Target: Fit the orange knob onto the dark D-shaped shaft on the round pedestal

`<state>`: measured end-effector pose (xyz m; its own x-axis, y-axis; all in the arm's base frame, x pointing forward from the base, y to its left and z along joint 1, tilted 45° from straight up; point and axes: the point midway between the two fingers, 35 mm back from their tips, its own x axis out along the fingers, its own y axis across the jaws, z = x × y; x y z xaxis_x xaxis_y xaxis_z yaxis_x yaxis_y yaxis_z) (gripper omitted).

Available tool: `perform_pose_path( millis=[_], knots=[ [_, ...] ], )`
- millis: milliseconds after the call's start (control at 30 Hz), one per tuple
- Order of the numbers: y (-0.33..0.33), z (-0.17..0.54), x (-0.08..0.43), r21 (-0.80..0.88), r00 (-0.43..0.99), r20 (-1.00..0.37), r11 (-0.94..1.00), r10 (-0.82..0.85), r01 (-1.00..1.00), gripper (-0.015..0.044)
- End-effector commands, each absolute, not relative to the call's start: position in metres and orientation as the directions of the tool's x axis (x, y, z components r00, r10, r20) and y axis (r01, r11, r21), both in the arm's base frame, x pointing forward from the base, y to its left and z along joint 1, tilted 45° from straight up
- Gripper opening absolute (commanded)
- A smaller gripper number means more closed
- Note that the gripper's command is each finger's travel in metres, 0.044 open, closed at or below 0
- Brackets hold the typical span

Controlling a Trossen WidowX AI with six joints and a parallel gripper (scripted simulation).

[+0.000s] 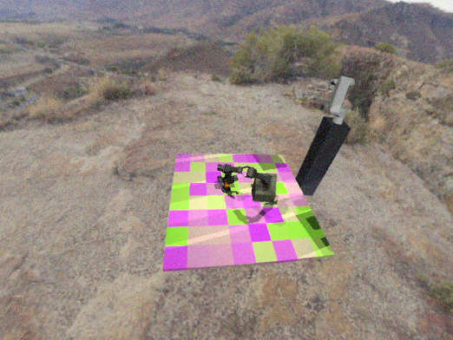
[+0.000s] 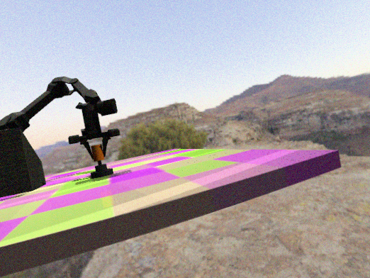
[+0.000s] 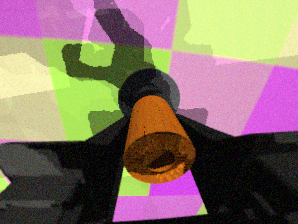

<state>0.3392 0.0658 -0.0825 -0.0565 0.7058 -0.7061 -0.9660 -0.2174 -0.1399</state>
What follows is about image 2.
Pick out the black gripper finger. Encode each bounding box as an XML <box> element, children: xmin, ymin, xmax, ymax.
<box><xmin>102</xmin><ymin>138</ymin><xmax>111</xmax><ymax>157</ymax></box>
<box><xmin>80</xmin><ymin>142</ymin><xmax>94</xmax><ymax>159</ymax></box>

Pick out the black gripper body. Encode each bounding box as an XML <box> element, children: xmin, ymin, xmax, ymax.
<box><xmin>68</xmin><ymin>117</ymin><xmax>120</xmax><ymax>144</ymax></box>

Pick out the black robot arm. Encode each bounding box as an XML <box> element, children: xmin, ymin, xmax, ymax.
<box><xmin>0</xmin><ymin>77</ymin><xmax>118</xmax><ymax>131</ymax></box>

